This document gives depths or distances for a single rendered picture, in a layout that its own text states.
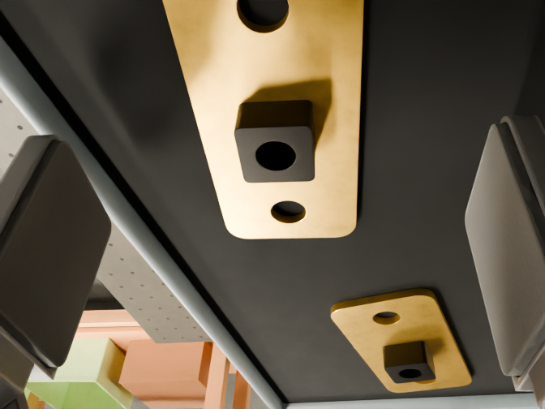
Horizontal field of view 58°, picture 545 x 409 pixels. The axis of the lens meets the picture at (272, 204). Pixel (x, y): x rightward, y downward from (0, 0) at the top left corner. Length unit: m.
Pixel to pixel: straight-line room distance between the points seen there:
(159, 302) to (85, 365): 1.36
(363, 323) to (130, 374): 2.25
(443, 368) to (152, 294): 0.96
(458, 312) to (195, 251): 0.10
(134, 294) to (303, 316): 0.98
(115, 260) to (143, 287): 0.11
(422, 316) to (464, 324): 0.02
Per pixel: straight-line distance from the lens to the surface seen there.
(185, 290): 0.18
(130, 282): 1.12
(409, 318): 0.19
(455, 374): 0.24
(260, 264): 0.17
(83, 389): 2.94
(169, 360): 2.36
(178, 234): 0.16
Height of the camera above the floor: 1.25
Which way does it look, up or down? 41 degrees down
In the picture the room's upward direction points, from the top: 175 degrees counter-clockwise
